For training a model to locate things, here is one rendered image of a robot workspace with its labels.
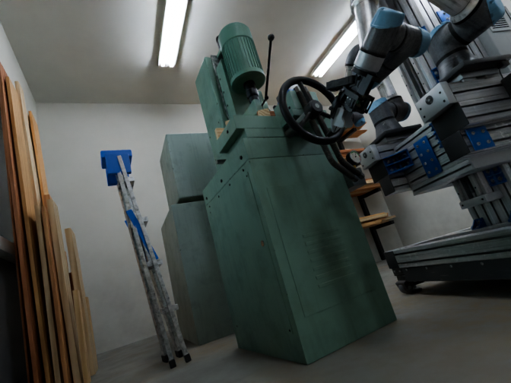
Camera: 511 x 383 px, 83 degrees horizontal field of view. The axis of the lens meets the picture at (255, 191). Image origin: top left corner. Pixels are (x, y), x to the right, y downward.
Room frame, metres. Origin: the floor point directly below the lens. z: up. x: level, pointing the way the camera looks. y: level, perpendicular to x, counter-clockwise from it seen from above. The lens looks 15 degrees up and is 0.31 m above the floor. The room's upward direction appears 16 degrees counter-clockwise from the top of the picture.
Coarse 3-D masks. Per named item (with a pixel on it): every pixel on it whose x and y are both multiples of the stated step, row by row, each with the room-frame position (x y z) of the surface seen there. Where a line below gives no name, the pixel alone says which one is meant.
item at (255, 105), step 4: (252, 100) 1.21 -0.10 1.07; (256, 100) 1.21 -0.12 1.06; (260, 100) 1.22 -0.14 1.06; (252, 104) 1.22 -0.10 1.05; (256, 104) 1.21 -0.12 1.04; (260, 104) 1.22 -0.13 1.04; (264, 104) 1.23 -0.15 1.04; (248, 108) 1.26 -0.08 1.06; (252, 108) 1.23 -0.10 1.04; (256, 108) 1.21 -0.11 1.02; (260, 108) 1.21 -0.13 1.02; (264, 108) 1.22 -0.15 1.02; (268, 108) 1.24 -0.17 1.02; (248, 112) 1.27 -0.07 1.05; (252, 112) 1.24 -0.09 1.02; (256, 112) 1.22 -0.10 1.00
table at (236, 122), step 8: (296, 112) 1.03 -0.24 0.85; (232, 120) 1.02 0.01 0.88; (240, 120) 1.02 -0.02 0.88; (248, 120) 1.03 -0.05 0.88; (256, 120) 1.05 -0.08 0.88; (264, 120) 1.07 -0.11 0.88; (272, 120) 1.09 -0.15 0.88; (280, 120) 1.11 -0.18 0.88; (328, 120) 1.25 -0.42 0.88; (224, 128) 1.09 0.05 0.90; (232, 128) 1.03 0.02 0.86; (240, 128) 1.02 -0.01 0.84; (328, 128) 1.25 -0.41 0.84; (224, 136) 1.10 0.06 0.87; (232, 136) 1.06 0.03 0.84; (224, 144) 1.12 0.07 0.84; (232, 144) 1.13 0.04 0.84; (224, 152) 1.19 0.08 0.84
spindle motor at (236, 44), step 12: (228, 24) 1.18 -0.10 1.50; (240, 24) 1.19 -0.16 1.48; (228, 36) 1.18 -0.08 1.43; (240, 36) 1.18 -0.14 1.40; (228, 48) 1.20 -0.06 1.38; (240, 48) 1.18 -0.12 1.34; (252, 48) 1.21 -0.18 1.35; (228, 60) 1.22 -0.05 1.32; (240, 60) 1.18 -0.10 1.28; (252, 60) 1.19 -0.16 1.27; (228, 72) 1.25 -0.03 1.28; (240, 72) 1.18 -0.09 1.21; (252, 72) 1.19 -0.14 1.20; (240, 84) 1.25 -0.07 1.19
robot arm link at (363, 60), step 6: (360, 54) 0.71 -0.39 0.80; (366, 54) 0.70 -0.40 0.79; (360, 60) 0.72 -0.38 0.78; (366, 60) 0.71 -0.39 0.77; (372, 60) 0.70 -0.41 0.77; (378, 60) 0.71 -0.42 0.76; (360, 66) 0.72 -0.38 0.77; (366, 66) 0.72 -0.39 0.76; (372, 66) 0.72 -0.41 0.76; (378, 66) 0.72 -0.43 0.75; (372, 72) 0.74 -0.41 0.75
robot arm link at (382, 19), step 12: (384, 12) 0.63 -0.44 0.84; (396, 12) 0.62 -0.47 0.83; (372, 24) 0.66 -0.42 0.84; (384, 24) 0.64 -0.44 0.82; (396, 24) 0.64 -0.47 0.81; (372, 36) 0.67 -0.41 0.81; (384, 36) 0.66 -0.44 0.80; (396, 36) 0.67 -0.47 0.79; (360, 48) 0.71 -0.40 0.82; (372, 48) 0.68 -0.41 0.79; (384, 48) 0.68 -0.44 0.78; (396, 48) 0.70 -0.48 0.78
